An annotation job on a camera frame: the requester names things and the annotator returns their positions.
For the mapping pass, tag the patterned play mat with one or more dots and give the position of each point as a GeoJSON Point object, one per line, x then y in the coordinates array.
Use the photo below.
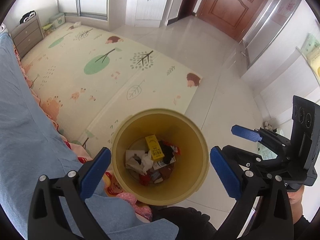
{"type": "Point", "coordinates": [89, 80]}

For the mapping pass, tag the person's right hand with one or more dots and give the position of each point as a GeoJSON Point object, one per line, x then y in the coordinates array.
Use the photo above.
{"type": "Point", "coordinates": [296, 197]}

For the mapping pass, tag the bed with blue sheet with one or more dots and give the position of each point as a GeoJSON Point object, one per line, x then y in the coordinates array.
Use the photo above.
{"type": "Point", "coordinates": [31, 147]}

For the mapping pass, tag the brown nightstand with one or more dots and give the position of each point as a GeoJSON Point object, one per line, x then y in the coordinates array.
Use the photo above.
{"type": "Point", "coordinates": [27, 35]}

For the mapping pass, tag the yellow cardboard box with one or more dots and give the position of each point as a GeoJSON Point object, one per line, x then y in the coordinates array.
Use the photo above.
{"type": "Point", "coordinates": [154, 147]}

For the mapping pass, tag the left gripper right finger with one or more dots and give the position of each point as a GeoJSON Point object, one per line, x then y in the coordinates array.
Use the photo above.
{"type": "Point", "coordinates": [273, 219]}

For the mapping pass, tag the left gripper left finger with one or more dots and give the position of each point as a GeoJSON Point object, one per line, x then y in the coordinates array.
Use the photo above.
{"type": "Point", "coordinates": [47, 219]}

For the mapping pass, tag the white corner cabinet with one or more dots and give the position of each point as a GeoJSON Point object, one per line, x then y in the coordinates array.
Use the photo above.
{"type": "Point", "coordinates": [144, 13]}

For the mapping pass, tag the brown wooden door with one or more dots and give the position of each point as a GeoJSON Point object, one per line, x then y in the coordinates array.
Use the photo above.
{"type": "Point", "coordinates": [232, 17]}

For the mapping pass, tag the yellow trash bin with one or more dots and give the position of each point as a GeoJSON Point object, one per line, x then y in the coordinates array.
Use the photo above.
{"type": "Point", "coordinates": [191, 167]}

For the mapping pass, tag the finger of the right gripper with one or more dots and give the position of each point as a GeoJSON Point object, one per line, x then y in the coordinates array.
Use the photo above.
{"type": "Point", "coordinates": [246, 133]}
{"type": "Point", "coordinates": [256, 161]}

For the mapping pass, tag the black cloth on nightstand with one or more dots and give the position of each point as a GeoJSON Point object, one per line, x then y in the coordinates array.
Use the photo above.
{"type": "Point", "coordinates": [28, 16]}

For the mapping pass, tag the white tissue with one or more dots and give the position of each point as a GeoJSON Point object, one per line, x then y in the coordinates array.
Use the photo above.
{"type": "Point", "coordinates": [138, 161]}

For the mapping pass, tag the red snack bag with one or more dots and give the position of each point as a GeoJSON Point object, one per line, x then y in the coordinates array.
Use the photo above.
{"type": "Point", "coordinates": [161, 170]}

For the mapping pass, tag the green storage box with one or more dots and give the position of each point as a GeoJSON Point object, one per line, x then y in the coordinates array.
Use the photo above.
{"type": "Point", "coordinates": [57, 20]}

